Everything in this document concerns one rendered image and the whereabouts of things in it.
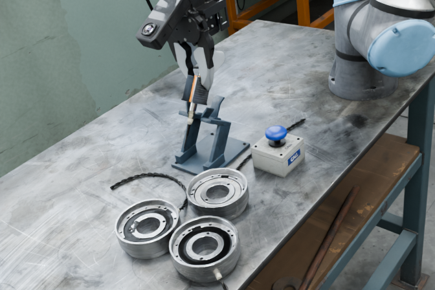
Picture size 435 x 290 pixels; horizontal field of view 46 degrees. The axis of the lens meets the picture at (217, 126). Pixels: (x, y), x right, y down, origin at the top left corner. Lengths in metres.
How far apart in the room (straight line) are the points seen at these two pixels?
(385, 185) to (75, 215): 0.73
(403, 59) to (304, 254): 0.46
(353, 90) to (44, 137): 1.76
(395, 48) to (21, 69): 1.82
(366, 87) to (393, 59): 0.18
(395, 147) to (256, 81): 0.43
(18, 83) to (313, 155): 1.71
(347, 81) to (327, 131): 0.14
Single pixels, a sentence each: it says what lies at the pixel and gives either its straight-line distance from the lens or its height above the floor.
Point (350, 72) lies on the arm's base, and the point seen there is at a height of 0.86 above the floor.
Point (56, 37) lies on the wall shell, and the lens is 2.52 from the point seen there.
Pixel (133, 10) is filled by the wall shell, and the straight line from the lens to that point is 2.77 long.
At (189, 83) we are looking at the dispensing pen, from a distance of 0.92.
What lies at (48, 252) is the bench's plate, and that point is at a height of 0.80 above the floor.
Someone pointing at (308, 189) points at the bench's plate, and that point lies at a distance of 0.90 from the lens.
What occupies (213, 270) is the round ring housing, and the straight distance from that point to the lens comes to 0.75.
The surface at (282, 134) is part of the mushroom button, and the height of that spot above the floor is 0.87.
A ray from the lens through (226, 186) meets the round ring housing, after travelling 0.89.
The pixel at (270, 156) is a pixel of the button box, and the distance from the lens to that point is 0.92.
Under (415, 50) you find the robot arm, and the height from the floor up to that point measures 0.97.
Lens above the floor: 1.38
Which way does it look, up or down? 32 degrees down
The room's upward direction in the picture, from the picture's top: 10 degrees counter-clockwise
